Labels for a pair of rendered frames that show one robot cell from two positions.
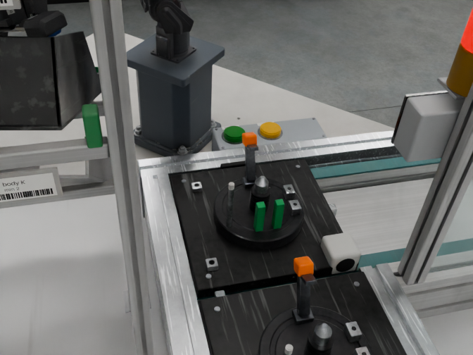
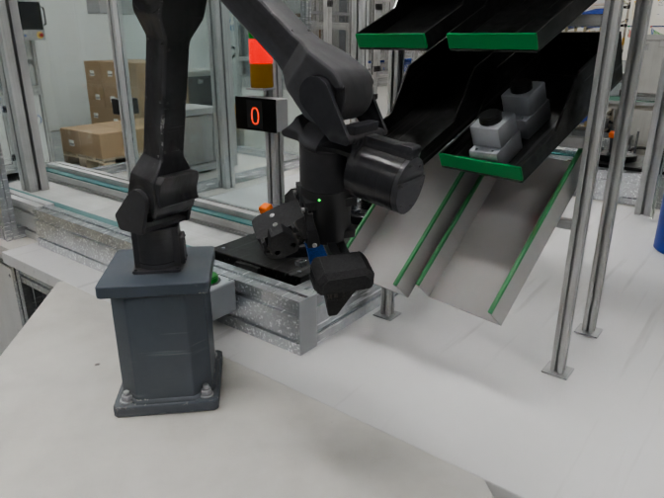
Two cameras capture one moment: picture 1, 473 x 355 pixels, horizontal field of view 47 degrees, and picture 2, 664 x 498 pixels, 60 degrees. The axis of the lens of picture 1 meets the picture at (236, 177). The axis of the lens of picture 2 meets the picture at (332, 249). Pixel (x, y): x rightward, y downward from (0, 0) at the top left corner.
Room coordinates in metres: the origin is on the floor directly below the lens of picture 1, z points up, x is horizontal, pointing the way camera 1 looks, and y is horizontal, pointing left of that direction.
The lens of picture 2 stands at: (1.17, 0.91, 1.37)
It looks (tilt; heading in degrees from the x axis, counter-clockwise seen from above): 20 degrees down; 235
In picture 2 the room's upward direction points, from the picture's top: straight up
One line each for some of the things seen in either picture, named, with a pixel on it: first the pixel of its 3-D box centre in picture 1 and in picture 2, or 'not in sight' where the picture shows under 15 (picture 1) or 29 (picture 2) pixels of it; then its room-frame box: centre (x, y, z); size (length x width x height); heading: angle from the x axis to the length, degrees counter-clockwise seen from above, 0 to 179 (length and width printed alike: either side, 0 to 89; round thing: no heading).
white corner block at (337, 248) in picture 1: (339, 253); not in sight; (0.53, -0.16, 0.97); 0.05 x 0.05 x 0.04; 17
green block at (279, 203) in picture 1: (277, 214); not in sight; (0.55, -0.06, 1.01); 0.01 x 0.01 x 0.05; 17
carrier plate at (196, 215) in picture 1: (257, 219); (294, 249); (0.59, -0.04, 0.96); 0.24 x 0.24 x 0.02; 17
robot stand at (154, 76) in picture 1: (174, 96); (166, 327); (0.92, 0.14, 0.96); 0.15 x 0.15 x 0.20; 62
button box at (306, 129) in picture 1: (268, 144); (183, 286); (0.82, -0.06, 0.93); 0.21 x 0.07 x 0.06; 107
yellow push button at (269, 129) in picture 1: (269, 132); not in sight; (0.82, -0.06, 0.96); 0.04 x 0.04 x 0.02
